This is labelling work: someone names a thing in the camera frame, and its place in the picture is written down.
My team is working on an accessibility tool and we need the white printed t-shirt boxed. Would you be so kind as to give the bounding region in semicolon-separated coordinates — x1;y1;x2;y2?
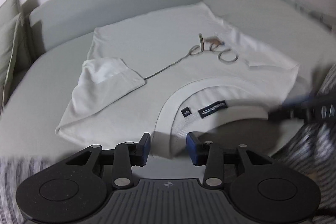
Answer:
56;2;299;158

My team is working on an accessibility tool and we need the striped grey blanket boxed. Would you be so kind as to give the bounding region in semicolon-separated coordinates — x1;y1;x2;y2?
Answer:
1;68;335;223

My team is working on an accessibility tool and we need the grey sofa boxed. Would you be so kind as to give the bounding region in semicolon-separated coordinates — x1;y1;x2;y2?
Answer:
1;0;335;159

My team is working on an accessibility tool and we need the front grey cushion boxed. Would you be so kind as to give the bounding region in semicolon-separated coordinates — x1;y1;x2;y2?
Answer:
1;13;25;111

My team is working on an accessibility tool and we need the grey cushion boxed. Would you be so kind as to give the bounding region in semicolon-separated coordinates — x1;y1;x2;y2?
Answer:
0;0;21;26
1;13;25;111

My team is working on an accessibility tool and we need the rear grey cushion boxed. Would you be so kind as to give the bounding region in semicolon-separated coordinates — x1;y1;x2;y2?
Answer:
0;0;21;26

